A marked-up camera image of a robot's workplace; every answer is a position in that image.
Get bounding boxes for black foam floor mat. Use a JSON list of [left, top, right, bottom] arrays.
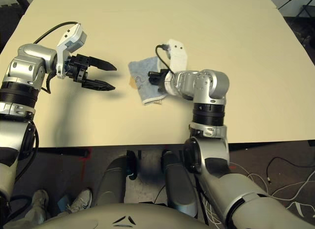
[[0, 4, 24, 54]]

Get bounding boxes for light blue terry rag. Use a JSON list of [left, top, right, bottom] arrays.
[[127, 56, 171, 106]]

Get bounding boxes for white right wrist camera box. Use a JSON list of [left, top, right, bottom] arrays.
[[158, 38, 189, 73]]

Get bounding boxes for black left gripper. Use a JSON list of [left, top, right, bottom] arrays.
[[64, 54, 118, 92]]

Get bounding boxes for grey robot leg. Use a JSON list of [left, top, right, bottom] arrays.
[[94, 150, 137, 207], [159, 150, 199, 218]]

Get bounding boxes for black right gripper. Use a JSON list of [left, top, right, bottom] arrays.
[[147, 69, 169, 93]]

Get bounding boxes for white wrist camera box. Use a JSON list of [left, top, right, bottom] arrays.
[[56, 23, 88, 79], [158, 38, 189, 73]]

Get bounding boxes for black left wrist camera cable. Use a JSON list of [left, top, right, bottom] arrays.
[[33, 22, 80, 45]]

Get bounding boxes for thin black floor cable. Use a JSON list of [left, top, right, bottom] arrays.
[[266, 156, 315, 185]]

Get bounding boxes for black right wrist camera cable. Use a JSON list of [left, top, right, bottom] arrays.
[[155, 44, 177, 75]]

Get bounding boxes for black table frame bar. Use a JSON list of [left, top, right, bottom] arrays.
[[36, 147, 91, 158]]

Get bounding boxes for grey worn sneaker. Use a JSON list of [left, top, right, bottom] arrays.
[[30, 189, 49, 216]]

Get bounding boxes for grey left robot leg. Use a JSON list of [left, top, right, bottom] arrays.
[[94, 150, 137, 207]]

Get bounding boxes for white floor cables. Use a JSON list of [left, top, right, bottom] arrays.
[[230, 165, 315, 226]]

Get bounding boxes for grey right robot leg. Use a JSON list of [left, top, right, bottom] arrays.
[[159, 150, 199, 218]]

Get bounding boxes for grey robot torso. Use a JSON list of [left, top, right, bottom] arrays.
[[36, 201, 219, 229]]

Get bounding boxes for black folding stool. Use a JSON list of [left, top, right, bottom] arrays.
[[296, 2, 315, 18]]

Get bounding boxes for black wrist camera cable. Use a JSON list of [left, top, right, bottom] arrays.
[[33, 22, 80, 45], [155, 44, 177, 75]]

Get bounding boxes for grey white sneaker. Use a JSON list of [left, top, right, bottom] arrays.
[[65, 188, 93, 214]]

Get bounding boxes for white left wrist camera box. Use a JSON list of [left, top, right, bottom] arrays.
[[56, 23, 88, 79]]

